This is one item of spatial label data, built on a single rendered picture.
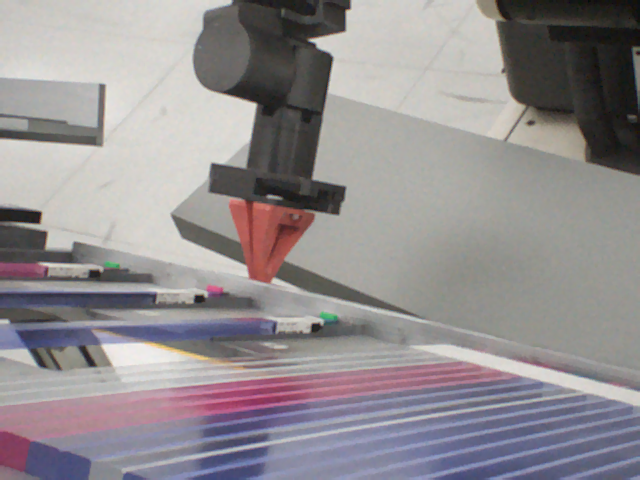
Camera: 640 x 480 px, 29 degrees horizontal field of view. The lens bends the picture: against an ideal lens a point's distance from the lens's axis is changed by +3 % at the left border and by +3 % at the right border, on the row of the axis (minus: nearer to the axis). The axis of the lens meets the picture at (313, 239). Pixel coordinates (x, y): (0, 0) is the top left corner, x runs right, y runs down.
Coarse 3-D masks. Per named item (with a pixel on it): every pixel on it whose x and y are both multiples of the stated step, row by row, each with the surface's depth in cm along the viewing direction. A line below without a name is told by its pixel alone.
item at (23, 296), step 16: (0, 288) 79; (16, 288) 80; (32, 288) 81; (48, 288) 82; (64, 288) 83; (80, 288) 85; (96, 288) 86; (112, 288) 88; (128, 288) 89; (0, 304) 78; (16, 304) 79; (32, 304) 80; (48, 304) 81; (64, 304) 83; (80, 304) 84
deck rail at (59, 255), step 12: (0, 252) 104; (12, 252) 105; (24, 252) 106; (36, 252) 107; (48, 252) 108; (60, 252) 109; (0, 312) 105; (12, 312) 106; (24, 312) 107; (36, 312) 108
